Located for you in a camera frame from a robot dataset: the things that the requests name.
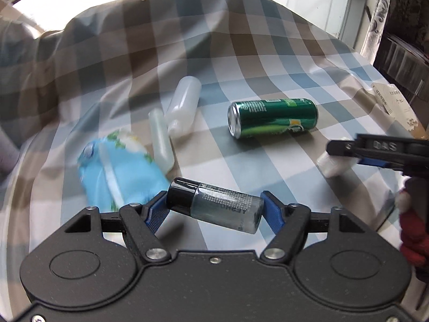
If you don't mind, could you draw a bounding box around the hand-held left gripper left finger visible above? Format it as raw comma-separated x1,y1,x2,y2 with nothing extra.
62,191,171,264

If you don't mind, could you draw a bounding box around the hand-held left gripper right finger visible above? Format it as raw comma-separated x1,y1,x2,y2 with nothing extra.
260,191,369,265

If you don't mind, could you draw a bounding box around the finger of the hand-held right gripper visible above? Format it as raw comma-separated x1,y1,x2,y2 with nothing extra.
327,133,418,159
357,156,408,175

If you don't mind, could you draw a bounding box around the small white box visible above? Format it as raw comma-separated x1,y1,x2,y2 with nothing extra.
317,137,356,178

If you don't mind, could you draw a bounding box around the blue tissue packet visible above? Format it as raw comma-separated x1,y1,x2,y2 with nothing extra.
77,129,171,210

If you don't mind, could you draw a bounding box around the grey bottle with black cap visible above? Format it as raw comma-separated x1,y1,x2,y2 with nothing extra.
167,177,265,235

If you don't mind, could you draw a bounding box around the person's right forearm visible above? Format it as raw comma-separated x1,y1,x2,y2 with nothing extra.
395,188,429,272

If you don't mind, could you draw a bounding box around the beige paper booklet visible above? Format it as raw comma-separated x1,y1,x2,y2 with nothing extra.
370,82,429,140

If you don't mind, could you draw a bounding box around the small translucent tube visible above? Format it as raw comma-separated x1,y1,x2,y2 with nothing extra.
148,108,175,171

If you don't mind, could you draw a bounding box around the dark slatted furniture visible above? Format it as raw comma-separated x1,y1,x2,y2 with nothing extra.
373,32,429,103

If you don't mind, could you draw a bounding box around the green drink can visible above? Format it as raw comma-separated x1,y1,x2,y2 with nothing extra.
228,98,318,139

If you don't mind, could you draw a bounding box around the translucent plastic bottle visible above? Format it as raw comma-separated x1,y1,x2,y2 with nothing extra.
165,76,202,138

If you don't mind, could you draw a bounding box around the white patterned curtain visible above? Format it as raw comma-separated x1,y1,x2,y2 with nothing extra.
360,0,398,64

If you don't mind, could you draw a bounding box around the checked tablecloth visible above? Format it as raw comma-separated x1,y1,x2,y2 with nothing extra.
0,0,429,276

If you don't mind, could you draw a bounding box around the dark brown patterned curtain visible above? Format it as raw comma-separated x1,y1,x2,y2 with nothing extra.
389,0,429,37

